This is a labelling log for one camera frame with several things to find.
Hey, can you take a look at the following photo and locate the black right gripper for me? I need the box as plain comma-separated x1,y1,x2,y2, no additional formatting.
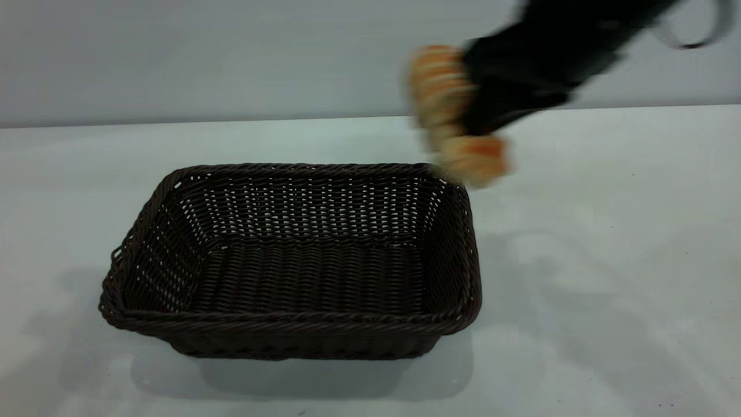
463,0,679,137

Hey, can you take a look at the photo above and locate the orange ridged bread roll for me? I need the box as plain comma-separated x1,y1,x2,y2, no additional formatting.
407,45,511,188

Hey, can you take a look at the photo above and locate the dark brown wicker basket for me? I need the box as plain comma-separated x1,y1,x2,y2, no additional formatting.
98,163,483,361

